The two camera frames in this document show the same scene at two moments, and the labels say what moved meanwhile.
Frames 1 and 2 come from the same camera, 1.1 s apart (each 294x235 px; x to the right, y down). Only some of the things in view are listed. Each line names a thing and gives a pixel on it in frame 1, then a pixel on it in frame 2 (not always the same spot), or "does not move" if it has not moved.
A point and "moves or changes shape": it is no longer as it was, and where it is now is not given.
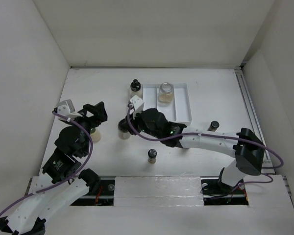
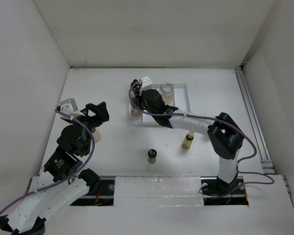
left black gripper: x=99 y=111 does not move
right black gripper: x=134 y=119 → x=137 y=100
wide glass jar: x=166 y=92 does not move
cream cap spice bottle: x=96 y=136 does not move
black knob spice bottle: x=135 y=86 does not move
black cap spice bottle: x=124 y=131 moves or changes shape
